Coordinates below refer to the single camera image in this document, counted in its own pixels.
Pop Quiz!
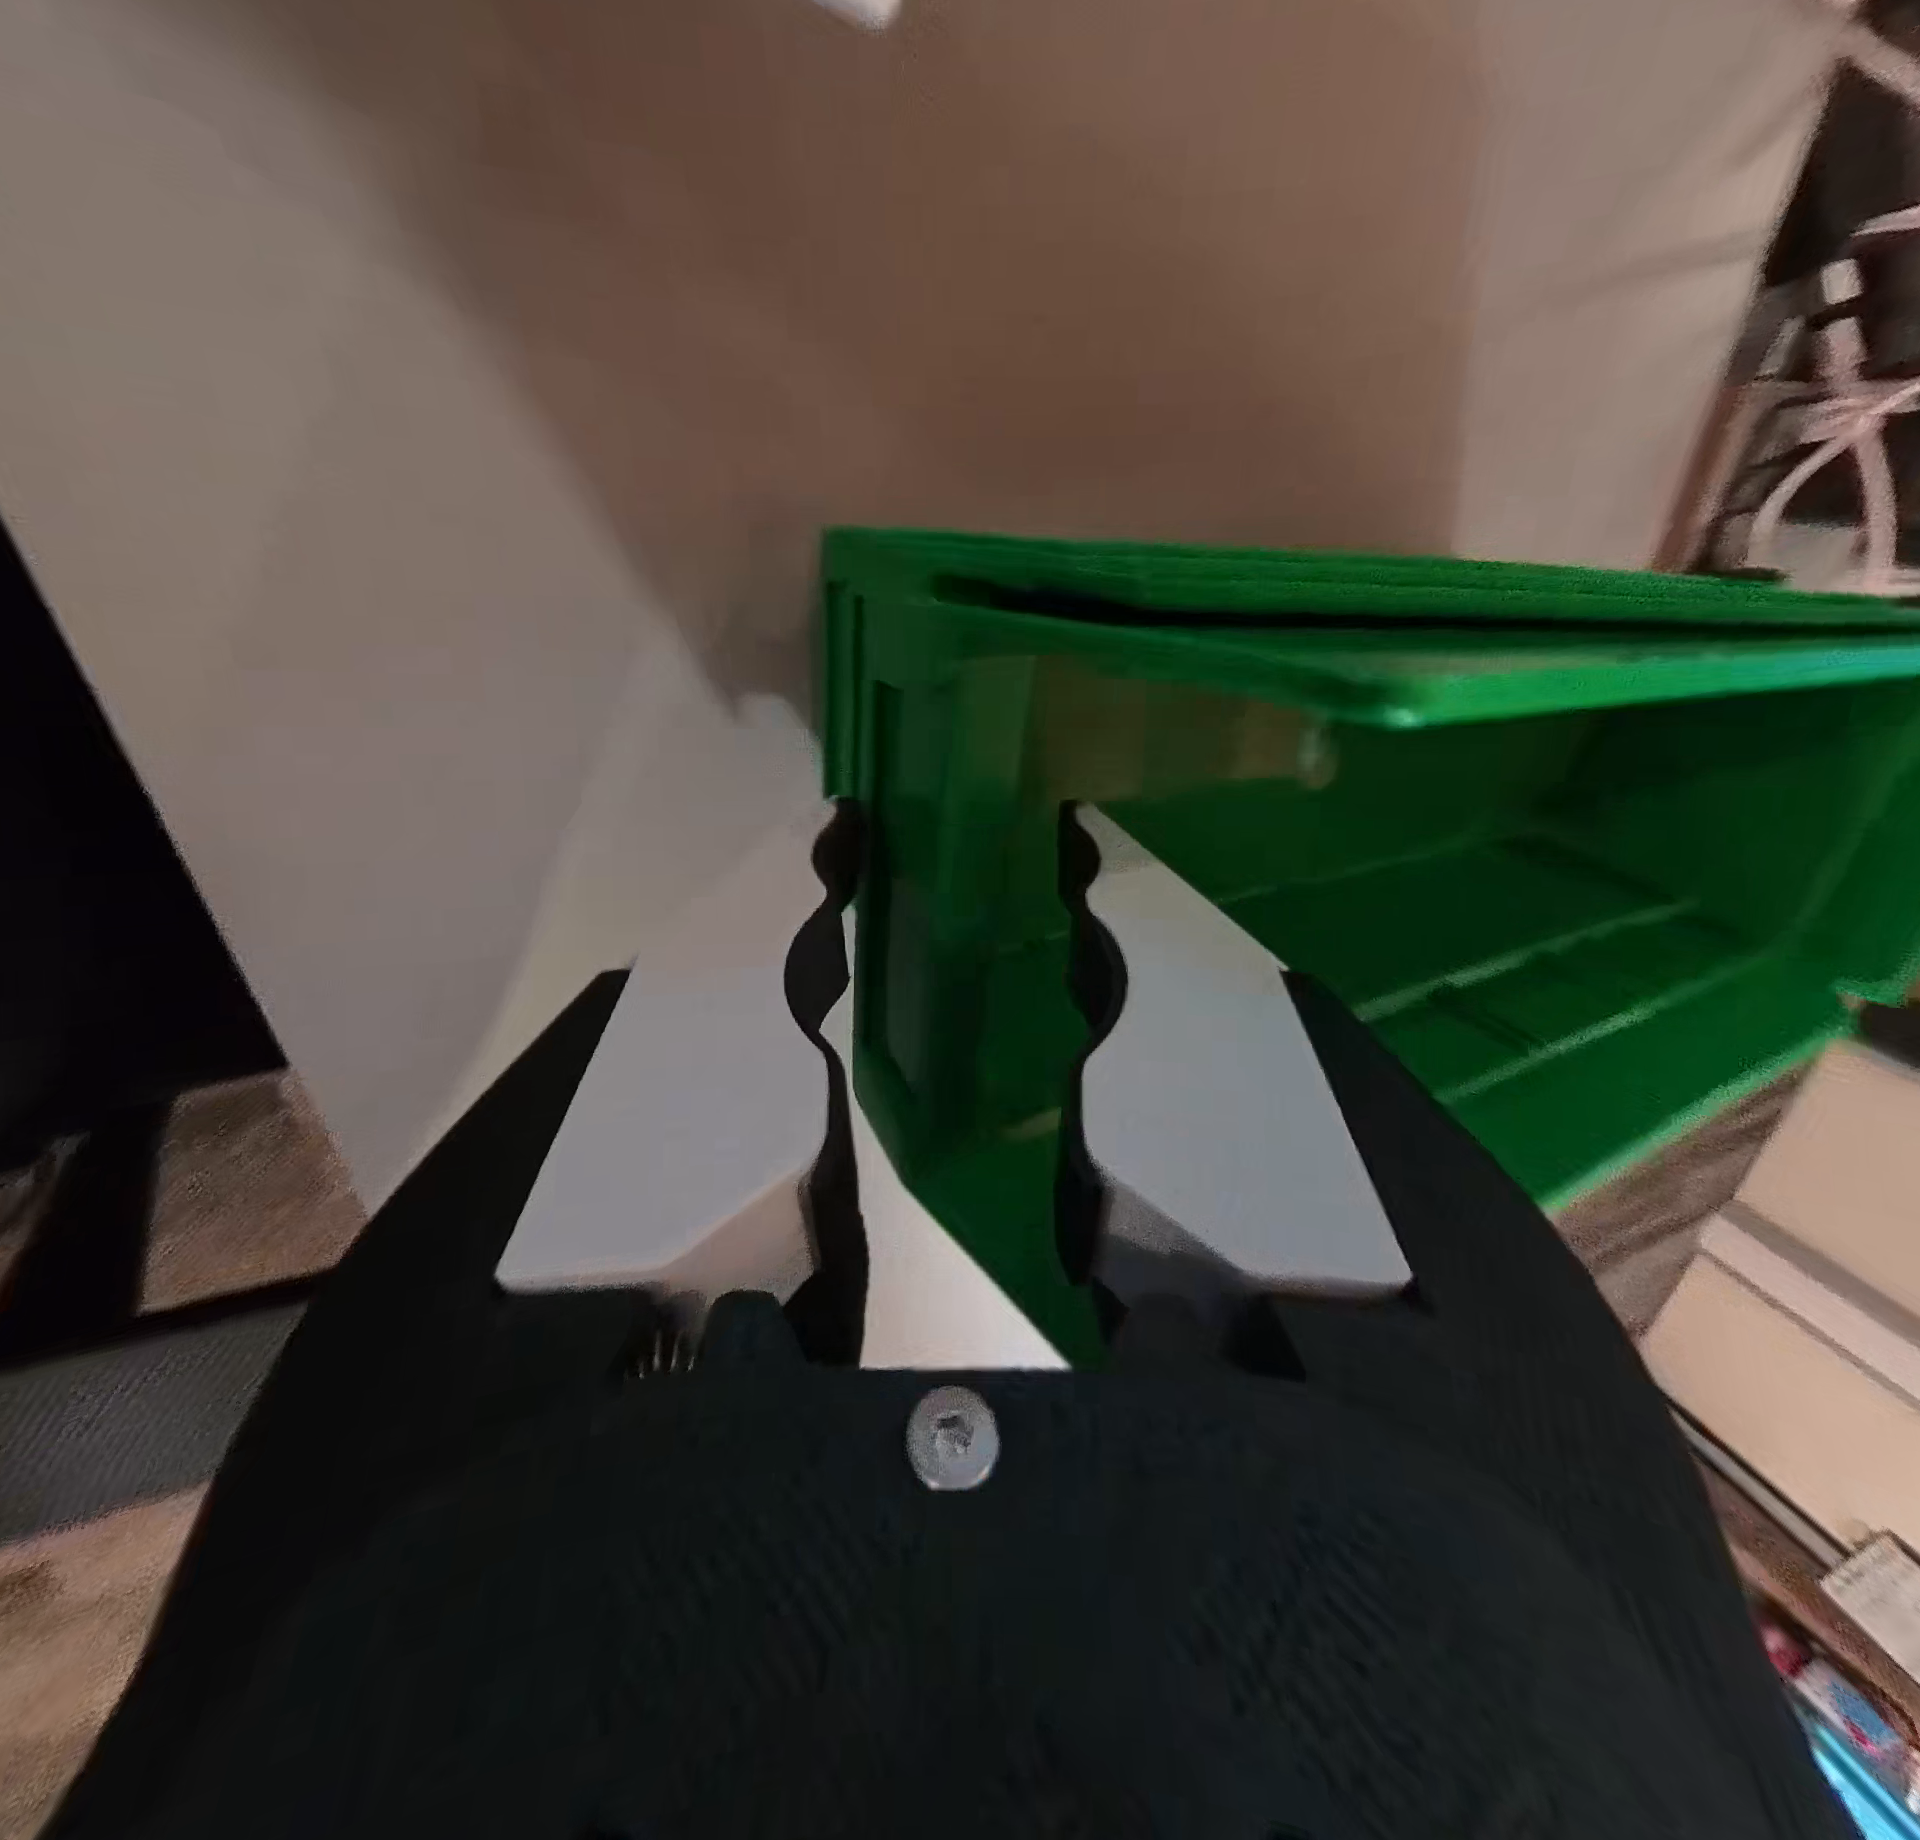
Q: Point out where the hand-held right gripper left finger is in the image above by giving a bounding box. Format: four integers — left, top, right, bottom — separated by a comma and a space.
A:
494, 796, 876, 1372

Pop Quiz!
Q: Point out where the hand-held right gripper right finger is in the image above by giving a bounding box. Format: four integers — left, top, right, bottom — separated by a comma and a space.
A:
1055, 797, 1422, 1372

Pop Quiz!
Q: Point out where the pink cord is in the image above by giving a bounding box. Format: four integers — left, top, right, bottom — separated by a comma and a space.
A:
1657, 0, 1920, 582

